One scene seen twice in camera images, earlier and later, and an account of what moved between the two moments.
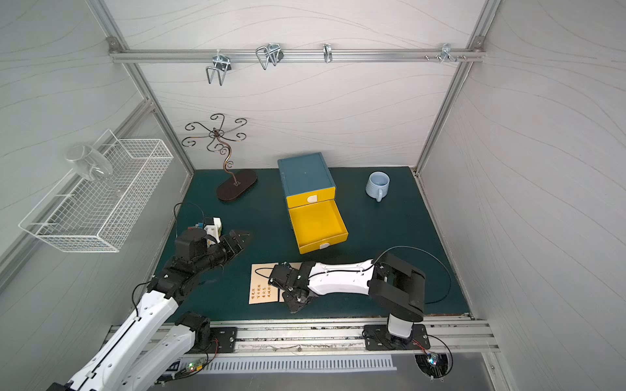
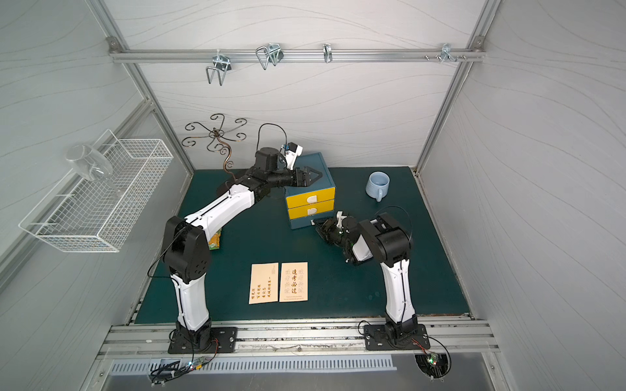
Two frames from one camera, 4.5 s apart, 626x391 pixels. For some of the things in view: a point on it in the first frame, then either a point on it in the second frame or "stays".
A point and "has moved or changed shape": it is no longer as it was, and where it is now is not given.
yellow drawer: [311, 197] stays
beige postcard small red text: [260, 290] stays
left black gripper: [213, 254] -> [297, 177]
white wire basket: [100, 213] stays
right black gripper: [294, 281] -> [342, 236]
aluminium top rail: [297, 53] stays
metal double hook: [222, 64] stays
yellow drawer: [318, 226] has moved or changed shape
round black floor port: [434, 365] stays
